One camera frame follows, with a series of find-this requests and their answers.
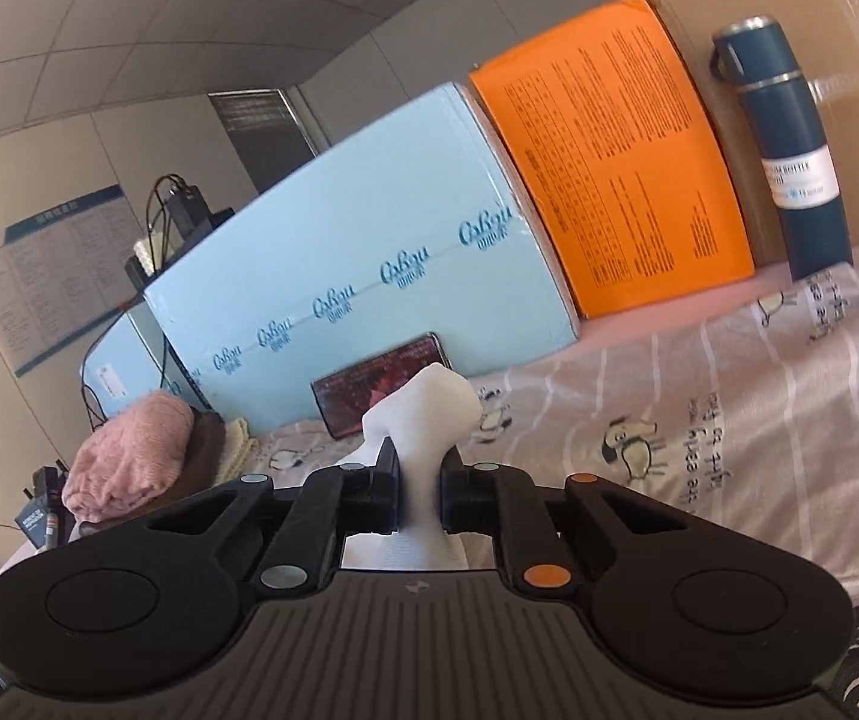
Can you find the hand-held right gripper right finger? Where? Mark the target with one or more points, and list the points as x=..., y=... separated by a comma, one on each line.
x=456, y=499

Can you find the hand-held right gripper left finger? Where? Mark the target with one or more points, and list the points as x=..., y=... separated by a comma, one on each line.
x=383, y=496

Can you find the white cloth garment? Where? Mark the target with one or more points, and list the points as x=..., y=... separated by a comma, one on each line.
x=422, y=420

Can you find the cream folded cloth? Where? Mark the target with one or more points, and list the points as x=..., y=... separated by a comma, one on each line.
x=238, y=444

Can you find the brown folded cloth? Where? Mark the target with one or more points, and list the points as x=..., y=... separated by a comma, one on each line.
x=205, y=450

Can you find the pink knitted cloth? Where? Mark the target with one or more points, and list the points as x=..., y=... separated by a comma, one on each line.
x=133, y=457

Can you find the light blue foam board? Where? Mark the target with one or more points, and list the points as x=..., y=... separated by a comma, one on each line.
x=369, y=240

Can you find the printed striped bed sheet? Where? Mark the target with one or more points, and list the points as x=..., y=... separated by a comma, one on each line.
x=737, y=405

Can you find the small black labelled device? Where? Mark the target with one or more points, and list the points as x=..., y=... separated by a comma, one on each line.
x=45, y=514

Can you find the orange printed box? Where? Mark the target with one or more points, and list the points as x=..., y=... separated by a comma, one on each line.
x=617, y=157

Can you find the dark blue thermos bottle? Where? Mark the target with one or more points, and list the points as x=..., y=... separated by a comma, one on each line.
x=793, y=157

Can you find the brown cardboard box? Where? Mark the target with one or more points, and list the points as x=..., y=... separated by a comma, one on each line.
x=834, y=75

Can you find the wall notice board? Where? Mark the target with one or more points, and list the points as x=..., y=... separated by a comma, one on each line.
x=46, y=277

